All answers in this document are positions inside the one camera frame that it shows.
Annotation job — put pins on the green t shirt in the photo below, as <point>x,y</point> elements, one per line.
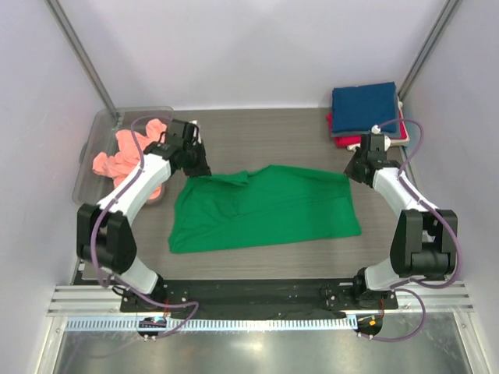
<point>275,205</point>

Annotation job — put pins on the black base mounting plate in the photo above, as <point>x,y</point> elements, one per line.
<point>233,299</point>

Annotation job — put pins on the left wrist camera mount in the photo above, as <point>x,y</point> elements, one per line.
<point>196,136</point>

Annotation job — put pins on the folded blue t shirt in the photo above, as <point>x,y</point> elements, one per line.
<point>359,108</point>

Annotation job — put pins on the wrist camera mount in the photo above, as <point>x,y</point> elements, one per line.
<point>378,140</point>
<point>196,136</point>

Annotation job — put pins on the left corner aluminium post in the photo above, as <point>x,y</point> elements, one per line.
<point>69,32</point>

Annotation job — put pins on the slotted cable duct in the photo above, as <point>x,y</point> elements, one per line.
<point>145,324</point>

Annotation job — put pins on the clear plastic bin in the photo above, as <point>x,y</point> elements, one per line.
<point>89,187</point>

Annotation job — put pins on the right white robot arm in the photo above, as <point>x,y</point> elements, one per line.
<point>424,249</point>

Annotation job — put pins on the aluminium extrusion rail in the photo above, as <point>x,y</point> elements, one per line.
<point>93,301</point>

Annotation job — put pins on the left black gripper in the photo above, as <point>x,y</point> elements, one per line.
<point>199,165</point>

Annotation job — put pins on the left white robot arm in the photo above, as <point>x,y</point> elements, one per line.
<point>104,236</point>

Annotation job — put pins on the folded cream t shirt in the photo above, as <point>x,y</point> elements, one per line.
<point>405,138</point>

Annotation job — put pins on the right corner aluminium post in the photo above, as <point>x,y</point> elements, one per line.
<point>441,23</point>

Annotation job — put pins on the corner aluminium post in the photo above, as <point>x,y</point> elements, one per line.
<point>69,32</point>
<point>441,23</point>

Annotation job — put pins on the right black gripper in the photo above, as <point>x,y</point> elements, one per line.
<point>354,170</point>

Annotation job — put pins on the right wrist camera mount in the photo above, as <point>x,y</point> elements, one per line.
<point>378,140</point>

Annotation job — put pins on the salmon pink t shirt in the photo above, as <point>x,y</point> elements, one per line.
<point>119,166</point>

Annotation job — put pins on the folded red t shirt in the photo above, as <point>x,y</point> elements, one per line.
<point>342,141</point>

